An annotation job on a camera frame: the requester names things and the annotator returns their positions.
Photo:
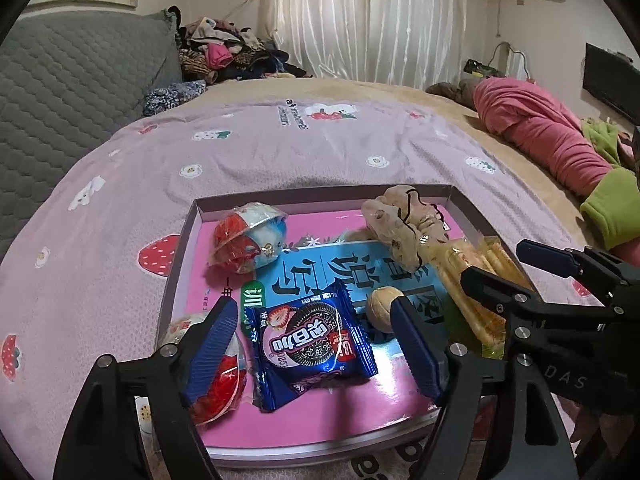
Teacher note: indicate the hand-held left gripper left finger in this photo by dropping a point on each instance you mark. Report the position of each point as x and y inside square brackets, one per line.
[210, 350]

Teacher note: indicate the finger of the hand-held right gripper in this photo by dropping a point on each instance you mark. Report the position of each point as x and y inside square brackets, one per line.
[545, 257]
[495, 290]

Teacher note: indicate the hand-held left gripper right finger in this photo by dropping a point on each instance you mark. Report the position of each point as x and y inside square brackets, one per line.
[415, 350]

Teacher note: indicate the clear cracker packet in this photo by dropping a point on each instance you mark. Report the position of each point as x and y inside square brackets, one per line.
[452, 280]
[500, 260]

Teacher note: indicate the walnut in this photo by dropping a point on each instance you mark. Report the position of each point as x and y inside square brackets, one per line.
[380, 307]

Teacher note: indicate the shallow box with pink lining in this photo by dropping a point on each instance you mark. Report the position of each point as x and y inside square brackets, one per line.
[350, 410]

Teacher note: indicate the blue cookie packet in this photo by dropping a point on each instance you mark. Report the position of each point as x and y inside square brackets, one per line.
[310, 345]

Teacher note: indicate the beige hair scrunchie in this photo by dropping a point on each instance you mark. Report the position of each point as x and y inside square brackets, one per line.
[395, 230]

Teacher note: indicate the person's right hand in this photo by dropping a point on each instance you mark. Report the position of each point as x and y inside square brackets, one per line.
[590, 425]

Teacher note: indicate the green blanket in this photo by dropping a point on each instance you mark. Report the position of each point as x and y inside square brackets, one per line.
[615, 205]

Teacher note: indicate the pink quilt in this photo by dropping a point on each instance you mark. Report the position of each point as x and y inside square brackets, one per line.
[525, 115]

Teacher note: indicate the black television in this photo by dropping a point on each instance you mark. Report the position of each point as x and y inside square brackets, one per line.
[610, 85]

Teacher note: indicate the brown cloth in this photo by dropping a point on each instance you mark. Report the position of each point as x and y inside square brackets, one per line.
[450, 91]

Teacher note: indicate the dark bag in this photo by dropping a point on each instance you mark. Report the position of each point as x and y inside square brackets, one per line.
[480, 67]

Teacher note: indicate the lilac printed blanket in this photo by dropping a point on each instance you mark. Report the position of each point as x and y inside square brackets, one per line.
[250, 150]

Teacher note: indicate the dark blue patterned cloth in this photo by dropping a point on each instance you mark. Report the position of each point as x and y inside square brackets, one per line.
[170, 97]

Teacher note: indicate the pile of clothes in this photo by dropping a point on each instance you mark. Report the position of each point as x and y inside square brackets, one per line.
[225, 55]

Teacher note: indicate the grey quilted headboard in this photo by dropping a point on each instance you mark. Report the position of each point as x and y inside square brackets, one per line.
[75, 85]

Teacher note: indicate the white curtain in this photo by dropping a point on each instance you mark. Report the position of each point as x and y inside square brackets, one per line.
[360, 20]

